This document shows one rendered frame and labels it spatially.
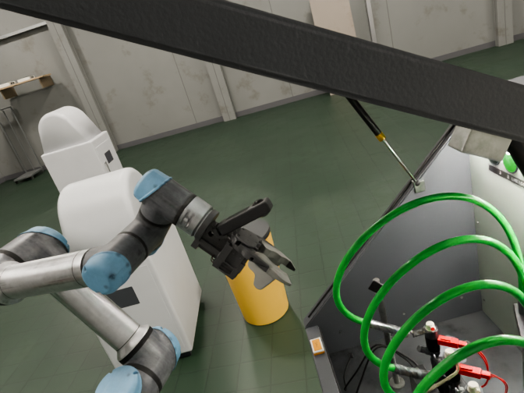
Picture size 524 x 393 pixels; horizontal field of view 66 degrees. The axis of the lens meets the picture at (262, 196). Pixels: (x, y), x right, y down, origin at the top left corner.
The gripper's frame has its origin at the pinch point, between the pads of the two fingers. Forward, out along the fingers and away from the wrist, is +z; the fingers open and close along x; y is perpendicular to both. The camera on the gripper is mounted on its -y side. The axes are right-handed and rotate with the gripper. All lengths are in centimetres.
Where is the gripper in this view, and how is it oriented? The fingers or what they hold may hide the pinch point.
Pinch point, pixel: (290, 271)
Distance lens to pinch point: 83.2
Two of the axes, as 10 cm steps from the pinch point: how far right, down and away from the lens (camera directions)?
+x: -1.7, 2.0, -9.6
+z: 8.2, 5.7, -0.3
